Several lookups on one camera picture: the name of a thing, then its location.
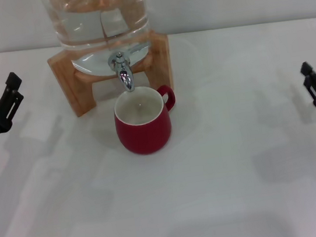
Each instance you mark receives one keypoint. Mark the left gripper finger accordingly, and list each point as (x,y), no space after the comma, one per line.
(13,80)

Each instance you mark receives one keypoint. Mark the red ceramic cup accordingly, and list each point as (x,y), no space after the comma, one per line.
(145,135)

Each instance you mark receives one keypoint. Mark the chrome faucet with lever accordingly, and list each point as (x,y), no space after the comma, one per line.
(125,76)

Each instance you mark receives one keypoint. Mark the wooden dispenser stand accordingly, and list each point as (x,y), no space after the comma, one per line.
(62,79)

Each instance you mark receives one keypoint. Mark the glass water dispenser jar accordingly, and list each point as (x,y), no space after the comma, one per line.
(97,21)

